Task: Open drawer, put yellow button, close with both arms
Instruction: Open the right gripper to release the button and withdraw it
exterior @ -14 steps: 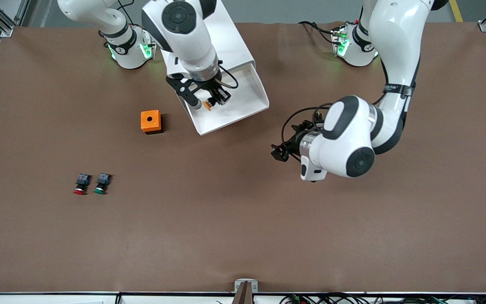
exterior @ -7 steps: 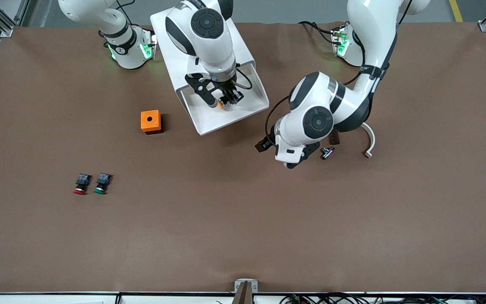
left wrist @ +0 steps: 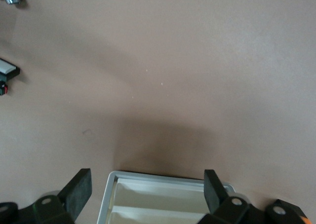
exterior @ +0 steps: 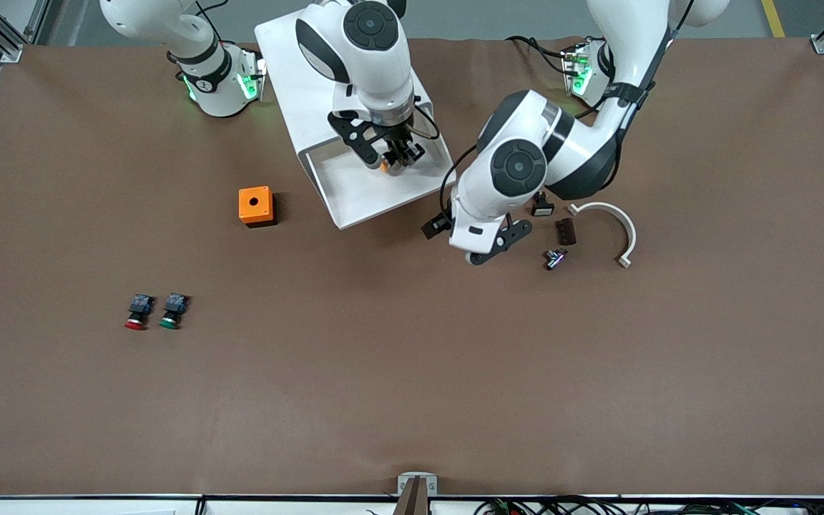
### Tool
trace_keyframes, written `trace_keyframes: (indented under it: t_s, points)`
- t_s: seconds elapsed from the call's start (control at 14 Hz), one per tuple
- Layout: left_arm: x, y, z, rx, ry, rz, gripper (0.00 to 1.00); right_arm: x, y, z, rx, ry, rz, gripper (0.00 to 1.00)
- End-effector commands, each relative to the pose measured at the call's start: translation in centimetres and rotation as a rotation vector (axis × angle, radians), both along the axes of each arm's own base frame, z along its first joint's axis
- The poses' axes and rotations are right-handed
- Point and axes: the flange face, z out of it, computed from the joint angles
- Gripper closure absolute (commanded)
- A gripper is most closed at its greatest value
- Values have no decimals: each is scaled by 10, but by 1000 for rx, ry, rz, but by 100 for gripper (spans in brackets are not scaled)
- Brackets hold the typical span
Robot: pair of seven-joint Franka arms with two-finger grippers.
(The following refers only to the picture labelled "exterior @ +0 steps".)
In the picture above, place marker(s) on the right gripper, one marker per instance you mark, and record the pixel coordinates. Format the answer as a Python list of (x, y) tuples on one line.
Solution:
[(395, 138)]

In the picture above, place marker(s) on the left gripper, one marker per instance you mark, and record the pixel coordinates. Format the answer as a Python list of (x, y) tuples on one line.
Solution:
[(436, 225)]

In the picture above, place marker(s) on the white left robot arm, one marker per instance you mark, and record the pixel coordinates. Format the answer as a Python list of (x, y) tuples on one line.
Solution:
[(526, 164)]

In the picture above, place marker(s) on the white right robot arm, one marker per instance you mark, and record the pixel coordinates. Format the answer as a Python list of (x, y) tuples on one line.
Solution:
[(369, 43)]

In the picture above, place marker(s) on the green push button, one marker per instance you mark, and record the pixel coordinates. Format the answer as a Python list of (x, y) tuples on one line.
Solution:
[(173, 312)]

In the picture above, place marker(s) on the red push button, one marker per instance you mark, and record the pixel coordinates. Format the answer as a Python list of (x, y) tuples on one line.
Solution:
[(139, 313)]

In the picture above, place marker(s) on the black and white small connector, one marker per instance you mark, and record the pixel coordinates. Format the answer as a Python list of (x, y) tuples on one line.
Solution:
[(543, 209)]

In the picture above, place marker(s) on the chrome tee fitting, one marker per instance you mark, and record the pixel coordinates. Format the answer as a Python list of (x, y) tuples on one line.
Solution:
[(555, 259)]

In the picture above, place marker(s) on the brown cylinder piece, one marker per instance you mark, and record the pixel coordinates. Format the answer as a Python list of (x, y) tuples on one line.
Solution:
[(566, 232)]

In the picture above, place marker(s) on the brown table mat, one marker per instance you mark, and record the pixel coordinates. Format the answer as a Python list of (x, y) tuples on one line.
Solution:
[(412, 372)]

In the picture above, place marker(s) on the orange box with hole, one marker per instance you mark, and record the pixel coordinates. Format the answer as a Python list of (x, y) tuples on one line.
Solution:
[(254, 204)]

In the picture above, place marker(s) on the aluminium profile post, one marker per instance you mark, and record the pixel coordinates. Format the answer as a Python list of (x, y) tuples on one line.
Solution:
[(417, 490)]

